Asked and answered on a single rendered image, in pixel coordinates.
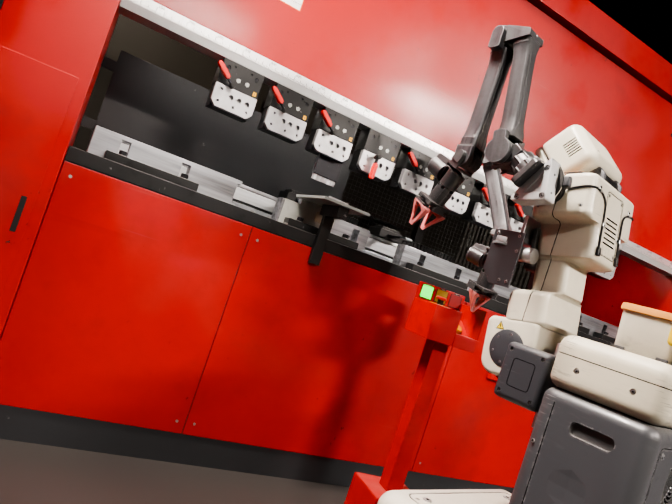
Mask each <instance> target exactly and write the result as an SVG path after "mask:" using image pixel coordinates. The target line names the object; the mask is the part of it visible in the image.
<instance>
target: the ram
mask: <svg viewBox="0 0 672 504"><path fill-rule="evenodd" d="M152 1H154V2H156V3H158V4H160V5H162V6H164V7H166V8H168V9H170V10H172V11H174V12H176V13H178V14H180V15H182V16H184V17H186V18H188V19H190V20H192V21H194V22H196V23H198V24H200V25H202V26H204V27H206V28H208V29H210V30H212V31H214V32H216V33H218V34H220V35H222V36H224V37H226V38H228V39H230V40H232V41H234V42H236V43H238V44H240V45H242V46H244V47H246V48H248V49H250V50H252V51H254V52H256V53H258V54H260V55H262V56H264V57H266V58H268V59H270V60H272V61H274V62H276V63H278V64H280V65H282V66H284V67H286V68H288V69H290V70H292V71H294V72H295V73H297V74H299V75H301V76H303V77H305V78H307V79H309V80H311V81H313V82H315V83H317V84H319V85H321V86H323V87H325V88H327V89H329V90H331V91H333V92H335V93H337V94H339V95H341V96H343V97H345V98H347V99H349V100H351V101H353V102H355V103H357V104H359V105H361V106H363V107H365V108H367V109H369V110H371V111H373V112H375V113H377V114H379V115H381V116H383V117H385V118H387V119H389V120H391V121H393V122H395V123H397V124H399V125H401V126H403V127H405V128H407V129H409V130H411V131H413V132H415V133H417V134H419V135H421V136H423V137H425V138H427V139H429V140H431V141H433V142H435V143H437V144H439V145H441V146H443V147H444V148H446V149H448V150H450V151H452V152H454V153H455V150H456V147H457V144H460V142H461V139H462V137H463V135H464V134H465V132H466V130H467V127H468V125H469V122H470V119H471V116H472V113H473V110H474V107H475V104H476V101H477V98H478V95H479V92H480V89H481V86H482V83H483V79H484V76H485V73H486V70H487V67H488V64H489V59H490V52H491V49H490V48H489V47H488V44H489V41H490V38H491V35H492V32H493V30H494V28H495V27H497V26H498V25H516V26H526V27H531V28H532V30H533V31H534V32H535V33H536V35H538V36H539V37H540V38H541V39H543V40H544V42H543V47H541V48H539V51H538V53H537V56H536V60H535V65H534V70H533V76H532V82H531V88H530V93H529V99H528V105H527V110H526V116H525V122H524V139H523V142H524V143H525V146H524V149H525V150H526V151H529V152H532V153H533V154H534V155H535V156H536V154H535V151H536V150H537V149H538V148H540V147H542V148H543V145H544V144H545V143H546V142H548V141H549V140H550V139H552V138H553V137H555V136H556V135H558V134H559V133H560V132H562V131H563V130H565V129H566V128H568V127H569V126H571V125H580V126H582V127H583V128H584V129H586V130H587V131H588V132H589V133H590V134H591V135H592V136H593V137H594V138H595V139H596V140H597V141H598V142H600V143H601V144H602V145H603V146H604V147H605V148H606V149H607V151H608V153H609V154H610V156H611V157H612V159H613V161H614V162H615V164H616V166H617V167H618V169H619V171H620V172H621V174H622V180H621V182H620V183H619V184H620V185H621V187H622V191H621V194H622V195H623V196H624V197H625V198H627V199H628V200H629V201H630V202H631V203H632V204H633V205H634V209H633V215H632V218H633V219H634V220H633V221H631V227H630V233H629V239H628V240H629V241H631V242H633V243H635V244H637V245H639V246H641V247H643V248H645V249H647V250H649V251H651V252H653V253H655V254H657V255H659V256H661V257H663V258H665V259H667V260H669V261H671V262H672V104H671V103H669V102H668V101H666V100H665V99H664V98H662V97H661V96H659V95H658V94H657V93H655V92H654V91H652V90H651V89H650V88H648V87H647V86H645V85H644V84H643V83H641V82H640V81H638V80H637V79H636V78H634V77H633V76H632V75H630V74H629V73H627V72H626V71H625V70H623V69H622V68H620V67H619V66H618V65H616V64H615V63H613V62H612V61H611V60H609V59H608V58H606V57H605V56H604V55H602V54H601V53H599V52H598V51H597V50H595V49H594V48H592V47H591V46H590V45H588V44H587V43H585V42H584V41H583V40H581V39H580V38H578V37H577V36H576V35H574V34H573V33H571V32H570V31H569V30H567V29H566V28H564V27H563V26H562V25H560V24H559V23H558V22H556V21H555V20H553V19H552V18H551V17H549V16H548V15H546V14H545V13H544V12H542V11H541V10H539V9H538V8H537V7H535V6H534V5H532V4H531V3H530V2H528V1H527V0H304V2H303V5H302V8H301V11H300V12H299V11H297V10H296V9H294V8H292V7H290V6H289V5H287V4H285V3H283V2H281V1H280V0H152ZM118 13H119V14H121V15H123V16H125V17H127V18H130V19H132V20H134V21H136V22H138V23H140V24H142V25H144V26H146V27H148V28H150V29H152V30H155V31H157V32H159V33H161V34H163V35H165V36H167V37H169V38H171V39H173V40H175V41H177V42H179V43H182V44H184V45H186V46H188V47H190V48H192V49H194V50H196V51H198V52H200V53H202V54H204V55H207V56H209V57H211V58H213V59H215V60H217V61H219V60H223V59H224V58H227V59H230V60H232V61H234V62H236V63H238V64H240V65H242V66H244V67H246V68H248V69H250V70H252V71H254V72H256V73H258V74H260V75H262V76H264V77H265V78H264V81H263V83H265V84H267V85H269V86H273V85H275V84H277V83H279V84H281V85H283V86H285V87H287V88H289V89H291V90H293V91H295V92H297V93H299V94H301V95H304V96H306V97H308V98H310V99H312V100H314V103H313V107H315V108H317V109H320V108H324V107H328V108H330V109H332V110H334V111H336V112H339V113H341V114H343V115H345V116H347V117H349V118H351V119H353V120H355V121H357V122H359V123H360V124H359V127H358V128H359V129H361V130H364V129H370V128H371V129H373V130H376V131H378V132H380V133H382V134H384V135H386V136H388V137H390V138H392V139H394V140H396V141H398V142H400V143H401V146H400V149H408V148H413V149H415V150H417V151H419V152H421V153H423V154H425V155H427V156H429V157H431V158H434V157H436V156H437V155H438V154H439V153H437V152H435V151H433V150H431V149H429V148H427V147H425V146H423V145H421V144H419V143H417V142H415V141H413V140H411V139H409V138H407V137H405V136H403V135H401V134H399V133H397V132H395V131H393V130H391V129H389V128H387V127H385V126H383V125H381V124H379V123H377V122H375V121H373V120H371V119H369V118H367V117H365V116H363V115H361V114H359V113H357V112H354V111H352V110H350V109H348V108H346V107H344V106H342V105H340V104H338V103H336V102H334V101H332V100H330V99H328V98H326V97H324V96H322V95H320V94H318V93H316V92H314V91H312V90H310V89H308V88H306V87H304V86H302V85H300V84H298V83H296V82H294V81H292V80H290V79H288V78H286V77H284V76H282V75H280V74H278V73H276V72H274V71H272V70H270V69H268V68H266V67H264V66H261V65H259V64H257V63H255V62H253V61H251V60H249V59H247V58H245V57H243V56H241V55H239V54H237V53H235V52H233V51H231V50H229V49H227V48H225V47H223V46H221V45H219V44H217V43H215V42H213V41H211V40H209V39H207V38H205V37H203V36H201V35H199V34H197V33H195V32H193V31H191V30H189V29H187V28H185V27H183V26H181V25H179V24H177V23H175V22H173V21H170V20H168V19H166V18H164V17H162V16H160V15H158V14H156V13H154V12H152V11H150V10H148V9H146V8H144V7H142V6H140V5H138V4H136V3H134V2H132V1H130V0H122V1H121V3H120V6H119V10H118ZM620 254H621V255H623V256H625V257H627V258H629V259H631V260H633V261H635V262H638V263H640V264H642V265H644V266H646V267H648V268H650V269H652V270H654V271H656V272H658V273H660V274H663V275H665V276H672V268H670V267H668V266H666V265H664V264H662V263H660V262H658V261H656V260H654V259H652V258H650V257H648V256H646V255H644V254H642V253H640V252H638V251H636V250H634V249H632V248H629V247H627V246H625V245H623V244H622V248H621V252H620Z"/></svg>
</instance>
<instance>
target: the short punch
mask: <svg viewBox="0 0 672 504"><path fill-rule="evenodd" d="M341 167H342V163H339V162H337V161H335V160H333V159H330V158H328V157H326V156H324V155H321V154H318V156H317V159H316V162H315V165H314V168H313V171H312V176H311V178H313V179H315V180H317V181H320V182H322V183H325V184H327V185H330V186H332V187H334V185H335V182H337V179H338V176H339V173H340V170H341Z"/></svg>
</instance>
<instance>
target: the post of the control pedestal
mask: <svg viewBox="0 0 672 504"><path fill-rule="evenodd" d="M448 348H449V345H445V344H442V343H439V342H436V341H432V340H429V339H426V342H425V346H424V349H423V352H422V355H421V358H420V361H419V364H418V367H417V370H416V373H415V376H414V379H413V382H412V385H411V388H410V391H409V394H408V397H407V400H406V403H405V406H404V409H403V412H402V415H401V418H400V421H399V424H398V427H397V430H396V433H395V436H394V439H393V442H392V445H391V449H390V452H389V455H388V458H387V461H386V464H385V467H384V470H383V473H382V476H381V479H380V482H379V483H380V484H381V486H382V487H383V488H384V489H385V490H386V491H390V490H402V488H403V485H404V482H405V479H406V476H407V473H408V469H409V466H410V463H411V460H412V457H413V454H414V451H415V448H416V445H417V442H418V439H419V436H420V433H421V430H422V427H423V424H424V421H425V418H426V415H427V412H428V409H429V406H430V403H431V399H432V396H433V393H434V390H435V387H436V384H437V381H438V378H439V375H440V372H441V369H442V366H443V363H444V360H445V357H446V354H447V351H448Z"/></svg>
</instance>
